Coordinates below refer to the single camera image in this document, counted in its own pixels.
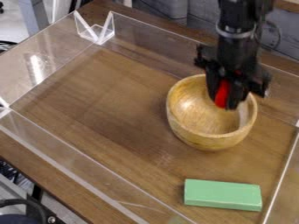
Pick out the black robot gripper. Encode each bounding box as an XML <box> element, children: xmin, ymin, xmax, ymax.
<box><xmin>194</xmin><ymin>38</ymin><xmax>272</xmax><ymax>110</ymax></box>

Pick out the red felt fruit green stem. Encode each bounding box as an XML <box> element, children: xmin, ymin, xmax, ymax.
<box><xmin>214</xmin><ymin>80</ymin><xmax>230</xmax><ymax>109</ymax></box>

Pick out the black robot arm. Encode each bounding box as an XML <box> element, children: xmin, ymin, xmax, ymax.
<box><xmin>194</xmin><ymin>0</ymin><xmax>275</xmax><ymax>110</ymax></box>

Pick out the light wooden bowl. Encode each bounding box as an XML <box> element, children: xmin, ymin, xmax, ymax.
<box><xmin>166</xmin><ymin>74</ymin><xmax>258</xmax><ymax>151</ymax></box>

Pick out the green rectangular block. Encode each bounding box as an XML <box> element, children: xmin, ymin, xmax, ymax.
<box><xmin>183</xmin><ymin>179</ymin><xmax>263</xmax><ymax>212</ymax></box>

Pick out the clear acrylic tray enclosure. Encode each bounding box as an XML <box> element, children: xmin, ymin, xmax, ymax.
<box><xmin>0</xmin><ymin>10</ymin><xmax>299</xmax><ymax>224</ymax></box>

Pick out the black cable lower left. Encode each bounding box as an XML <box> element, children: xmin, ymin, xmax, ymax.
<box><xmin>0</xmin><ymin>198</ymin><xmax>48</xmax><ymax>224</ymax></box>

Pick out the black metal table bracket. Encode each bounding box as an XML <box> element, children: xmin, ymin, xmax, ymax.
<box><xmin>25</xmin><ymin>185</ymin><xmax>67</xmax><ymax>224</ymax></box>

